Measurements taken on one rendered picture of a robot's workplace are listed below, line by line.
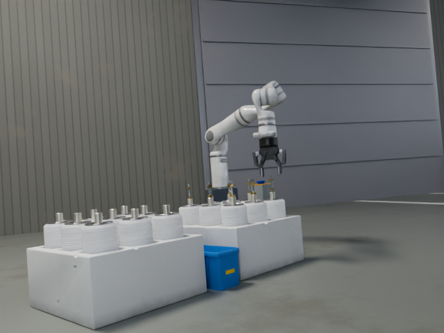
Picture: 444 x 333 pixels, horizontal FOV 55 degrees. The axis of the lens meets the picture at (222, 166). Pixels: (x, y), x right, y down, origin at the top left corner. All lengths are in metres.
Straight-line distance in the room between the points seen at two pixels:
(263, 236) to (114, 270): 0.62
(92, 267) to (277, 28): 4.18
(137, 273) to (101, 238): 0.14
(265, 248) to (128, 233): 0.55
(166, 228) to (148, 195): 3.00
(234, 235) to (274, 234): 0.21
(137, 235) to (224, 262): 0.31
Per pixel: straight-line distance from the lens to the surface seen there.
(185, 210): 1.70
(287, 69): 4.91
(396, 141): 5.56
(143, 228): 1.25
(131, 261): 1.20
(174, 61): 4.54
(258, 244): 1.55
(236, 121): 2.16
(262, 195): 1.95
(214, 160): 2.26
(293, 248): 1.73
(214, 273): 1.39
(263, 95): 1.74
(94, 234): 1.18
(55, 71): 4.41
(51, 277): 1.33
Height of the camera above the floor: 0.34
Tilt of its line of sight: 2 degrees up
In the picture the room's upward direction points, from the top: 4 degrees counter-clockwise
